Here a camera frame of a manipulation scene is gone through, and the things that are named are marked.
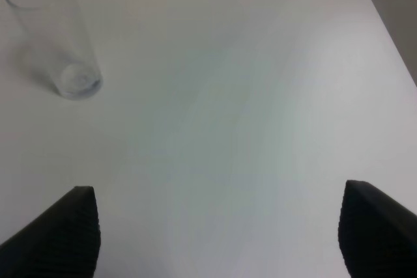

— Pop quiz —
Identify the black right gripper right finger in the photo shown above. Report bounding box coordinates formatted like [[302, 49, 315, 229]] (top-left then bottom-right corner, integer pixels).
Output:
[[338, 180, 416, 278]]

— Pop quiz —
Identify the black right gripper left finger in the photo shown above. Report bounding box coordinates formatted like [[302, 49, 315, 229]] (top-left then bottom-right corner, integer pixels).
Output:
[[1, 186, 101, 277]]

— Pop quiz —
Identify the tall clear drinking glass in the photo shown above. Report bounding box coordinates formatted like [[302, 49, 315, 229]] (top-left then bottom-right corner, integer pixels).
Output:
[[6, 0, 103, 100]]

